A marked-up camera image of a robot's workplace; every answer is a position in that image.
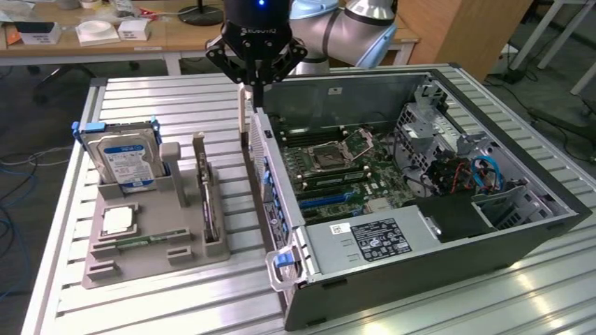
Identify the white round holder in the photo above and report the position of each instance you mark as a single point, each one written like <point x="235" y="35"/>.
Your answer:
<point x="95" y="36"/>

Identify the black RAM stick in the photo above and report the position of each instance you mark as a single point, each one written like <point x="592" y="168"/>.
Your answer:
<point x="335" y="179"/>

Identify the Nvidia graphics card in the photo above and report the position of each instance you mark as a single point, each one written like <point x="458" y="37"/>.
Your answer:
<point x="204" y="195"/>

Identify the small orange box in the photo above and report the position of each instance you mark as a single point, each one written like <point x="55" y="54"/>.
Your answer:
<point x="15" y="38"/>

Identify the silver chipset heatsink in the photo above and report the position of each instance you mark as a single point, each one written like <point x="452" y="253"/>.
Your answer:
<point x="379" y="206"/>

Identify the black lamp base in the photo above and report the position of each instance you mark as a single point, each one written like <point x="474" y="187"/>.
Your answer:
<point x="200" y="15"/>

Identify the grey open disk bay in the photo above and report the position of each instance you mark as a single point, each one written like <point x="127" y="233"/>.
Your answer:
<point x="512" y="209"/>

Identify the white device with red dot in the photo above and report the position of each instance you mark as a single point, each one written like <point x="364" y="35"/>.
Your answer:
<point x="506" y="61"/>

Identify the clear latch with blue tab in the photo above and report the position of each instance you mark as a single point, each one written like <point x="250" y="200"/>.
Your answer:
<point x="283" y="261"/>

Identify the grey cup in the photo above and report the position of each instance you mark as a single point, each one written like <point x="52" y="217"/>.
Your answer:
<point x="68" y="4"/>

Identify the grey printed parts rack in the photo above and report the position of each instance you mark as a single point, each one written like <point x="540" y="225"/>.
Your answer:
<point x="154" y="258"/>

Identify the black plastic shroud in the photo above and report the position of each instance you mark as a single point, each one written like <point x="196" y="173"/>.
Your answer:
<point x="456" y="220"/>

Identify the black office chair base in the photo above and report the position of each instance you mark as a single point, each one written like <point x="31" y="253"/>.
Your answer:
<point x="56" y="75"/>

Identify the grey power supply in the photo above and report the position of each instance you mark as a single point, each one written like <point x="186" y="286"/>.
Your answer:
<point x="326" y="244"/>

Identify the small white box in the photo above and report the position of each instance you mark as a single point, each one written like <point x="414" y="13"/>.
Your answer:
<point x="135" y="29"/>

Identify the white tape roll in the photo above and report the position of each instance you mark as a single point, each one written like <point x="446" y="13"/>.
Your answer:
<point x="88" y="4"/>

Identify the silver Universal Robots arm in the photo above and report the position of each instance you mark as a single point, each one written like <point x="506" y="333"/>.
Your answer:
<point x="322" y="31"/>

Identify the white table frame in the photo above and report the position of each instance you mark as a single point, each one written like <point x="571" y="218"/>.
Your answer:
<point x="559" y="35"/>

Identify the white box with black lid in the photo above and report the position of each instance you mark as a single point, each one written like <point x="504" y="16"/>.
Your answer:
<point x="42" y="36"/>

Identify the green motherboard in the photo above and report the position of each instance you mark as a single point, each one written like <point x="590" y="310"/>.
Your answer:
<point x="378" y="178"/>

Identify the blue expansion slot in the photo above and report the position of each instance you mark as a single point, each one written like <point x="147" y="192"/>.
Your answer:
<point x="322" y="201"/>

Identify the metal socket cover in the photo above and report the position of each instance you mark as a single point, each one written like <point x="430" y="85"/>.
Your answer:
<point x="359" y="141"/>

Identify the black chair foot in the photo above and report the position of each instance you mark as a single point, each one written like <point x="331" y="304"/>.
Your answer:
<point x="563" y="120"/>

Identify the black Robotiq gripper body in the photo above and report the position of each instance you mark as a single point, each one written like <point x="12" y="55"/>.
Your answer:
<point x="256" y="21"/>

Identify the perforated metal disk bay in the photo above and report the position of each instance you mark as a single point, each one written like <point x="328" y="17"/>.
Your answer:
<point x="419" y="139"/>

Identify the silver CPU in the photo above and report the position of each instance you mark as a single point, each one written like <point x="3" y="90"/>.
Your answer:
<point x="119" y="220"/>

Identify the black power adapter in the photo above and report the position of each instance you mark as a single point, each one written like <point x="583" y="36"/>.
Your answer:
<point x="514" y="76"/>

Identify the hard disk with blue caddy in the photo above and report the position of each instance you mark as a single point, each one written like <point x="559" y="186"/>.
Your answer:
<point x="126" y="160"/>

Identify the green RAM stick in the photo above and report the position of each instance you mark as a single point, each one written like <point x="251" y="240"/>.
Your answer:
<point x="139" y="240"/>

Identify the wooden cabinet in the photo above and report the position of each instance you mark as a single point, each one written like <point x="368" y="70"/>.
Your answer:
<point x="466" y="35"/>

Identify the wooden desk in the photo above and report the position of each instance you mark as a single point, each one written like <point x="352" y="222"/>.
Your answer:
<point x="70" y="50"/>

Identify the open black PC case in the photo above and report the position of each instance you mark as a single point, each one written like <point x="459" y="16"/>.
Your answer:
<point x="419" y="286"/>

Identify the CPU socket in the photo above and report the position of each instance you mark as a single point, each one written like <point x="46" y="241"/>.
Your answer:
<point x="328" y="157"/>

